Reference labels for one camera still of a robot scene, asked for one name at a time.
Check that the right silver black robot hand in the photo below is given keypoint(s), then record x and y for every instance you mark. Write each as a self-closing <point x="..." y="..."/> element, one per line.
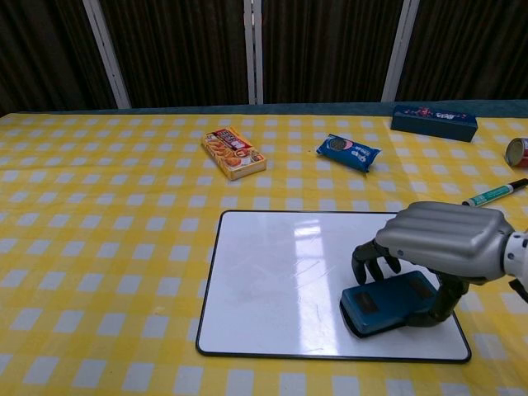
<point x="443" y="247"/>

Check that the blue whiteboard eraser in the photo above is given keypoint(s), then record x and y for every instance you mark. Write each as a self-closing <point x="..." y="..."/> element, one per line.
<point x="385" y="303"/>

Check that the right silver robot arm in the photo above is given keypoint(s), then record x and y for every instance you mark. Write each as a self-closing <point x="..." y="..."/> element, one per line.
<point x="519" y="257"/>

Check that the green marker pen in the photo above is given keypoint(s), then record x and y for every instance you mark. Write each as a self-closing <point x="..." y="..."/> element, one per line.
<point x="495" y="192"/>

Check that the red soda can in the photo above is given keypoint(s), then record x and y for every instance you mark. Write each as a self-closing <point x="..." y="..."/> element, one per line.
<point x="517" y="152"/>

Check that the dark blue long box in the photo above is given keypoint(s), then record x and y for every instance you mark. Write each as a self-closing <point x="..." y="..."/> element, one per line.
<point x="433" y="121"/>

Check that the blue cookie packet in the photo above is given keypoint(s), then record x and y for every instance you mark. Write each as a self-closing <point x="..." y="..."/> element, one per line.
<point x="349" y="152"/>

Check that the orange yellow snack box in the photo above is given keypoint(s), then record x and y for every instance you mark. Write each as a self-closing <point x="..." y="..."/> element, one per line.
<point x="233" y="152"/>

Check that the yellow white checkered tablecloth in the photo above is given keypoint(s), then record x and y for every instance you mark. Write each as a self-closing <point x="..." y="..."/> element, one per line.
<point x="123" y="247"/>

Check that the white whiteboard with black frame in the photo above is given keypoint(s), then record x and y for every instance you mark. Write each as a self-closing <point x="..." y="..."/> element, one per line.
<point x="313" y="284"/>

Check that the white partition frame post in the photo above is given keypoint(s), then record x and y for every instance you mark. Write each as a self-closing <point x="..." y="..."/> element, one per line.
<point x="396" y="49"/>
<point x="106" y="53"/>
<point x="253" y="51"/>

